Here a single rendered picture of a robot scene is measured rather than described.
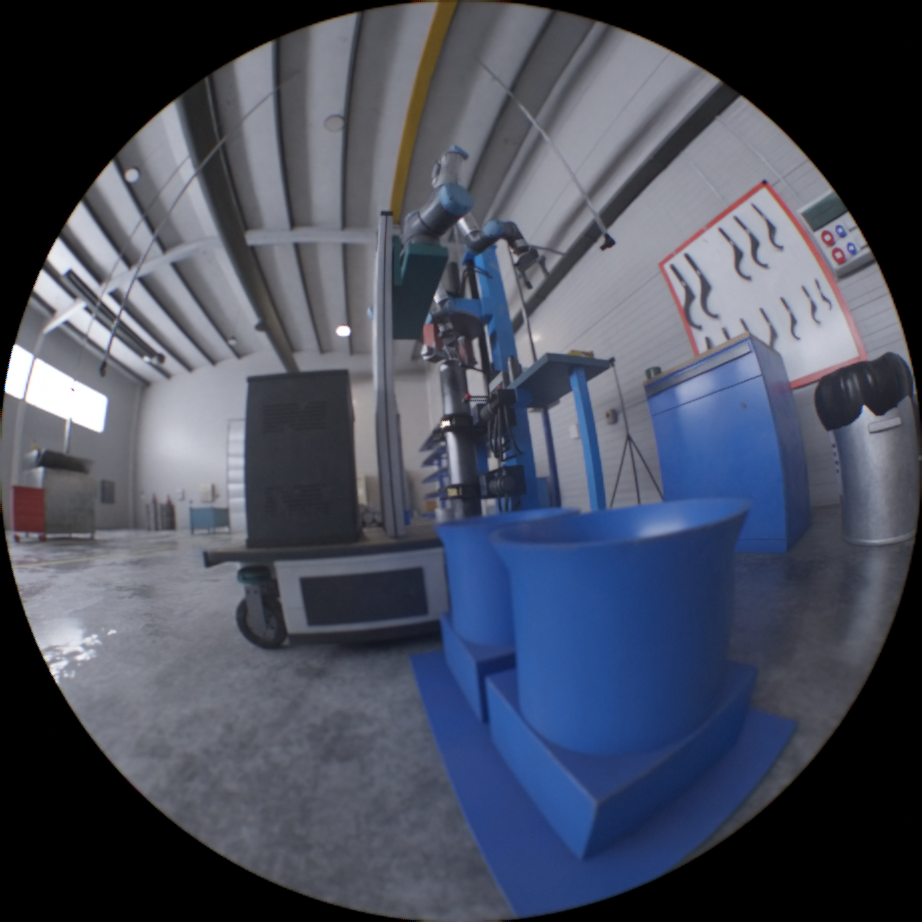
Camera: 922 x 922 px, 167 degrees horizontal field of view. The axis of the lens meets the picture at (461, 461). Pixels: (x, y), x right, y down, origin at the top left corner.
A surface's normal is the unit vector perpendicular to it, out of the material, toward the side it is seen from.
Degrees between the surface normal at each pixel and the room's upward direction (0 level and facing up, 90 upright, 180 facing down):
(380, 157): 174
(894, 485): 93
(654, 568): 116
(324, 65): 174
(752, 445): 90
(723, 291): 90
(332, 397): 90
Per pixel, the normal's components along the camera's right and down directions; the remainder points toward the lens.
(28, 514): 0.99, -0.11
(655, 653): -0.31, -0.09
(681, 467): -0.96, 0.07
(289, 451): 0.28, -0.15
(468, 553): -0.65, -0.03
